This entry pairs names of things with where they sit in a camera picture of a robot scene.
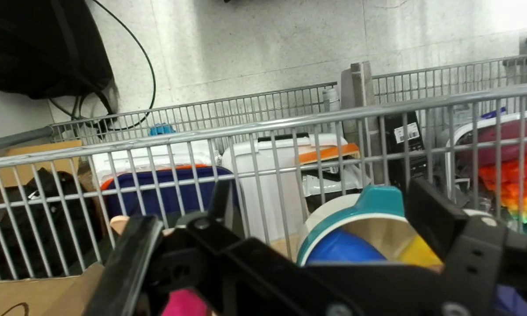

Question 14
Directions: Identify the white bowl with teal rim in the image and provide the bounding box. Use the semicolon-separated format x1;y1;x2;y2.
295;184;446;274

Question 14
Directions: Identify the blue round disc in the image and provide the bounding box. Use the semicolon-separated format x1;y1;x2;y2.
148;123;177;139

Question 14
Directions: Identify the blue toy detergent bottle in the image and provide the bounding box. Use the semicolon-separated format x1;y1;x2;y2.
304;226;390;267

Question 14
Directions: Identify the metal wire shelf rack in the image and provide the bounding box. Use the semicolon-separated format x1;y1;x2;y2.
0;54;527;283

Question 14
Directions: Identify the white tube frame basket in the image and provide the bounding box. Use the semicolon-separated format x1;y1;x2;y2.
446;112;527;181

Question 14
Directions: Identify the rainbow stacking toy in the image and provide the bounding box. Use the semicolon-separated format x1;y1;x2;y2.
476;119;527;225

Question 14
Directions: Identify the small yellow toy piece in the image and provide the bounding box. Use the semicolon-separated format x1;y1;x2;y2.
397;235;444;272

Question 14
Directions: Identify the white container with orange latch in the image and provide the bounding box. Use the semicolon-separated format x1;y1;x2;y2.
230;132;365;242

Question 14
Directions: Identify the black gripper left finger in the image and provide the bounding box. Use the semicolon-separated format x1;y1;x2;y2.
84;177;260;316

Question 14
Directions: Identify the large cardboard box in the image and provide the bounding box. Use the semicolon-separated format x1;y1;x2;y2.
0;261;109;316

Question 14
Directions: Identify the blue lid storage container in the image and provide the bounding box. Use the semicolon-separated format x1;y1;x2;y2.
98;165;239;221

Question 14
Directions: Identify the black cable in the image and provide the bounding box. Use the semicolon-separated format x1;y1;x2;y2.
49;0;158;133

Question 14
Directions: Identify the small cardboard box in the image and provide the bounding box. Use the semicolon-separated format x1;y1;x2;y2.
0;139;88;193

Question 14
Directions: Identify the black cloth bundle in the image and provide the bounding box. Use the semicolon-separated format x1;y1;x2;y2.
0;168;111;281

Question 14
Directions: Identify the black device with white label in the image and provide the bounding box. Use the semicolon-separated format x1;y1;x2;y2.
385;111;430;179

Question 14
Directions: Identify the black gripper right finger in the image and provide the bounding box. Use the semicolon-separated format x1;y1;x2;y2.
402;177;527;316

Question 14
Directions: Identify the peach plastic spoon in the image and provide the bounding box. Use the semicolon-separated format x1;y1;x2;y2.
109;214;132;237

